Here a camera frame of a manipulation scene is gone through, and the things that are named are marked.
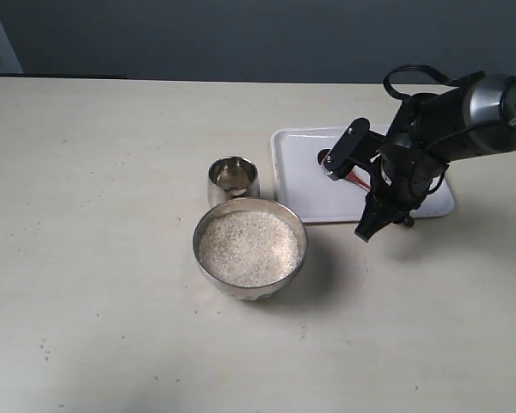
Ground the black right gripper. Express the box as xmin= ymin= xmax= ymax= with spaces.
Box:
xmin=354 ymin=92 xmax=448 ymax=242

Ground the dark red wooden spoon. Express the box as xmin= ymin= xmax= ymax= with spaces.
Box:
xmin=317 ymin=148 xmax=371 ymax=191

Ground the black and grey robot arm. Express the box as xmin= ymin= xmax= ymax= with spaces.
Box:
xmin=355 ymin=75 xmax=516 ymax=241

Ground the large steel rice bowl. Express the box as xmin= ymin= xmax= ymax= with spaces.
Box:
xmin=192 ymin=198 xmax=308 ymax=301

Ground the small steel cup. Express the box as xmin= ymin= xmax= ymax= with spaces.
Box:
xmin=207 ymin=156 xmax=260 ymax=207

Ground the white rectangular plastic tray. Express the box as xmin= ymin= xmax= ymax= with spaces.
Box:
xmin=270 ymin=125 xmax=456 ymax=225

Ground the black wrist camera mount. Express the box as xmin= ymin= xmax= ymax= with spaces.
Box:
xmin=320 ymin=118 xmax=385 ymax=181

